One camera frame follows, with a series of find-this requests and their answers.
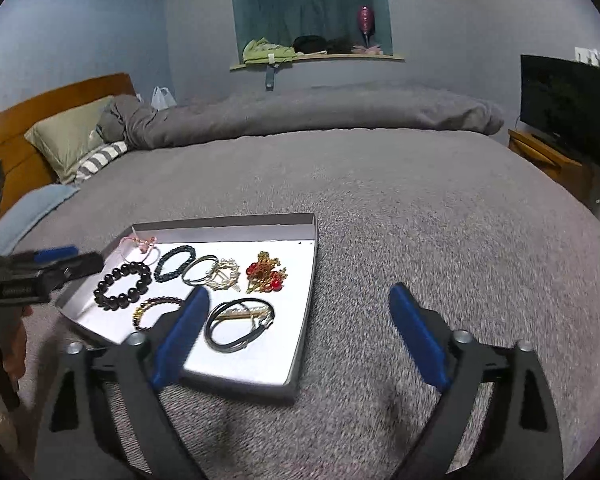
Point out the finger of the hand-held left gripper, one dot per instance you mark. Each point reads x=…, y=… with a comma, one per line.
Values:
x=80, y=265
x=55, y=254

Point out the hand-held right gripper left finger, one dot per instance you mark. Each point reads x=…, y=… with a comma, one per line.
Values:
x=180, y=340

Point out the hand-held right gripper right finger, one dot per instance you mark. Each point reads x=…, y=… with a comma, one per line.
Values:
x=420, y=335

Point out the pearl hair clip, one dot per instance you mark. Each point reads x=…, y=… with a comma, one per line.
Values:
x=242, y=313

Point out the silver black bangle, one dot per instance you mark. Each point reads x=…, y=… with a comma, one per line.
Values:
x=192, y=270

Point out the pearl gold brooch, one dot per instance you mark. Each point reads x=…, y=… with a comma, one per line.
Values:
x=225, y=272

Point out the shallow grey cardboard tray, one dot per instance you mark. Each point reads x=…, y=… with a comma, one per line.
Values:
x=280, y=320

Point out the red bead gold brooch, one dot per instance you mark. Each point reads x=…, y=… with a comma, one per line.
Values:
x=266, y=275

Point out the person's left hand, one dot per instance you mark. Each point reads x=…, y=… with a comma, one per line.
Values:
x=17, y=345

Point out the light blue cloth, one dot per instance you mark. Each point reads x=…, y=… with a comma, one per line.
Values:
x=30, y=210

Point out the grey white striped pillow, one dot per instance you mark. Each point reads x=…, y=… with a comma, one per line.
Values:
x=97, y=160

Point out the olive green pillow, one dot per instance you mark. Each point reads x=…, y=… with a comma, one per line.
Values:
x=65, y=135

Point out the wooden headboard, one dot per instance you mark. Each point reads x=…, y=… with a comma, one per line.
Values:
x=40, y=105

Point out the grey bed blanket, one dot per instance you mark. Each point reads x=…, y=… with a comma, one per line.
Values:
x=430, y=210

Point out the white plastic bag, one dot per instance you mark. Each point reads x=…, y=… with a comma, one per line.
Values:
x=162, y=99

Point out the wooden television stand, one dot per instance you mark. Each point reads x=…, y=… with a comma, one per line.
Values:
x=550, y=165

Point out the grey rolled duvet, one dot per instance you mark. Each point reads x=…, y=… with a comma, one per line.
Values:
x=305, y=115

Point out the black television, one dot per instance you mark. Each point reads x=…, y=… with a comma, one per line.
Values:
x=565, y=105

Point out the green cloth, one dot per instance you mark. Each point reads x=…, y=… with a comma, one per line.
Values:
x=265, y=50

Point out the wooden window shelf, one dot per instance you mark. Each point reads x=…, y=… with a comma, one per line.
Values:
x=330, y=60

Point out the pink fabric item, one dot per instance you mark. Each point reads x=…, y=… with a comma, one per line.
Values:
x=367, y=50

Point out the black cloth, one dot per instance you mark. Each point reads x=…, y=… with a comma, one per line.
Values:
x=315, y=45

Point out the teal curtain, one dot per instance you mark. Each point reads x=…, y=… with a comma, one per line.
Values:
x=310, y=0

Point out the white wall hook rack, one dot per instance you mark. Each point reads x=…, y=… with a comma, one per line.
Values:
x=597, y=59

